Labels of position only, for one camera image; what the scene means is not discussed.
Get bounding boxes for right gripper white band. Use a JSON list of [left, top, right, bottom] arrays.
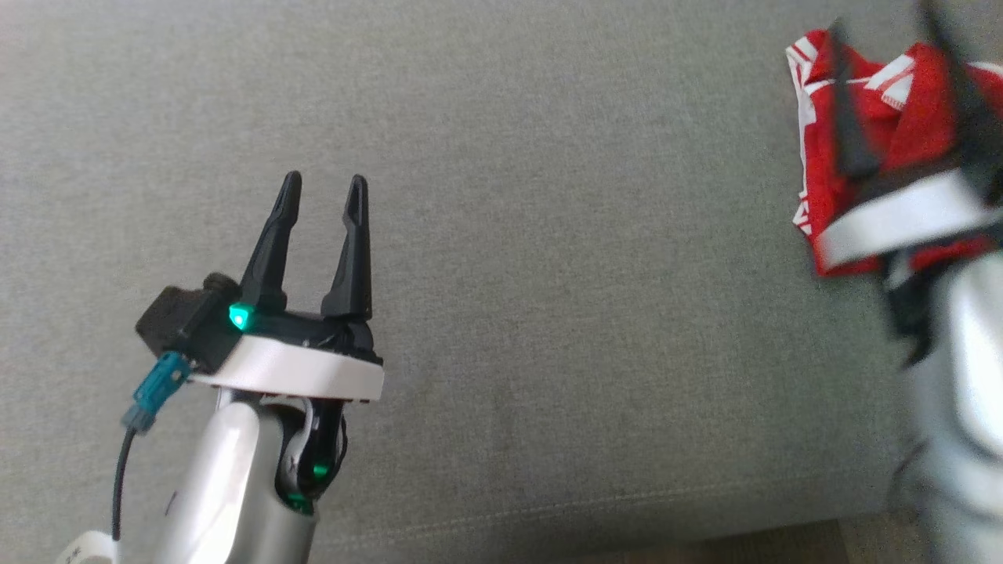
[[815, 0, 1003, 272]]

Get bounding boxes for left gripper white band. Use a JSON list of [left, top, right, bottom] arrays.
[[188, 170, 386, 403]]

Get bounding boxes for red shirt thin white stripes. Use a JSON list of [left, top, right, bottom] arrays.
[[786, 29, 1003, 277]]

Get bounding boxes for grey sofa seat cushion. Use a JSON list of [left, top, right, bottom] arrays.
[[0, 0, 1003, 564]]

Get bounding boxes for black left camera cable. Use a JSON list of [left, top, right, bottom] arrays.
[[111, 352, 191, 543]]

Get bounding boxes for white left cable label tag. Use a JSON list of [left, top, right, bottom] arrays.
[[56, 530, 123, 564]]

